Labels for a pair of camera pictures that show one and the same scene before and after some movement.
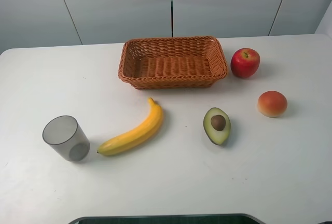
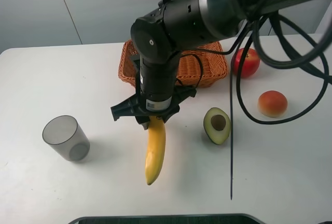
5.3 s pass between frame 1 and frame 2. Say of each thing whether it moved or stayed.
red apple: stayed
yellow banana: moved
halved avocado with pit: stayed
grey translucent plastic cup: stayed
